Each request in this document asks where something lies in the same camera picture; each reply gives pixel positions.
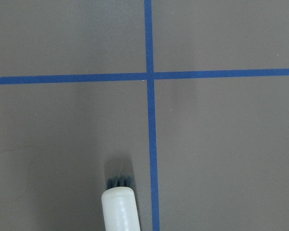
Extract white brush with dark bristles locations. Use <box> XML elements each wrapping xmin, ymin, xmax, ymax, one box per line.
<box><xmin>101</xmin><ymin>175</ymin><xmax>141</xmax><ymax>231</ymax></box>

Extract blue tape grid lines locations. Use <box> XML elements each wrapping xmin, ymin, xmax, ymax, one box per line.
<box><xmin>0</xmin><ymin>0</ymin><xmax>289</xmax><ymax>231</ymax></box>

